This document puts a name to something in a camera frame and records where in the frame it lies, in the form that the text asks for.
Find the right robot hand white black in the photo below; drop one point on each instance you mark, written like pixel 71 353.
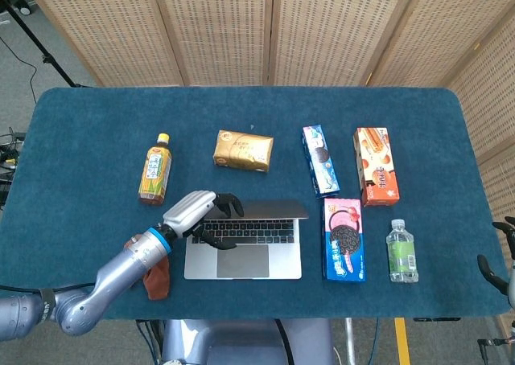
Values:
pixel 497 278

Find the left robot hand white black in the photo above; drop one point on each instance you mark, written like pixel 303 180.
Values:
pixel 187 212

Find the silver laptop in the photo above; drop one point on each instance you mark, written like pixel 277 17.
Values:
pixel 241 260

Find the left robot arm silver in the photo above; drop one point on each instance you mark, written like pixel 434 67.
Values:
pixel 120 264

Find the yellow green tea bottle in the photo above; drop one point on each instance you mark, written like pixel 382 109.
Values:
pixel 155 172

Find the black plug connector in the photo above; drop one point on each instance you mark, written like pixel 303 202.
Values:
pixel 495 342

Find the brown crumpled cloth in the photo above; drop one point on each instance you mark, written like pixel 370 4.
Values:
pixel 159 282

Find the gold snack package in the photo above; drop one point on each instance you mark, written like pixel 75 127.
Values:
pixel 243 150

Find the clear green-label water bottle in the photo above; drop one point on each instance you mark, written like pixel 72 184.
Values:
pixel 401 252

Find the blue table mat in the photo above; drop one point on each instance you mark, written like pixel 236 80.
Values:
pixel 100 140

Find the yellow floor tape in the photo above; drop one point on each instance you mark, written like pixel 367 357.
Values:
pixel 402 341

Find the blue-grey robot torso base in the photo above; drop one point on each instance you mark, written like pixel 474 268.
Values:
pixel 241 341

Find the narrow blue Oreo box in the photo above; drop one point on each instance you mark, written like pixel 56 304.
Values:
pixel 320 160

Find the pink blue Oreo box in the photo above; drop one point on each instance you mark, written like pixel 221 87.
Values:
pixel 344 240

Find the metal table leg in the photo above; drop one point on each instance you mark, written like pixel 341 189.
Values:
pixel 350 341

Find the orange biscuit box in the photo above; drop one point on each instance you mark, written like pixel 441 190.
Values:
pixel 376 166

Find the wooden rattan folding screen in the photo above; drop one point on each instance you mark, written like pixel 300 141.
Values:
pixel 221 31

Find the black tripod stand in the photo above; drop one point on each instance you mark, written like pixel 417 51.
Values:
pixel 36 43

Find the black caster wheel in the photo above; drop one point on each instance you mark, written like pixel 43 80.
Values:
pixel 25 9

